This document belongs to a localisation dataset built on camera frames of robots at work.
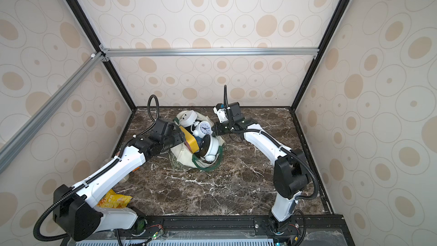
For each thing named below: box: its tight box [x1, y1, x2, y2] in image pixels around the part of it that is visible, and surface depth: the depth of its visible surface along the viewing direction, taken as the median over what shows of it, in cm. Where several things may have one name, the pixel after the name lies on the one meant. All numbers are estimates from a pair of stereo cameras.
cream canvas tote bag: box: [170, 110, 226, 170], surface depth 83 cm
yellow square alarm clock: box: [179, 125, 200, 154], surface depth 82 cm
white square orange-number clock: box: [176, 109, 198, 128], surface depth 89 cm
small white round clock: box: [192, 120, 213, 139], surface depth 89 cm
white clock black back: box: [199, 133, 220, 163], surface depth 81 cm
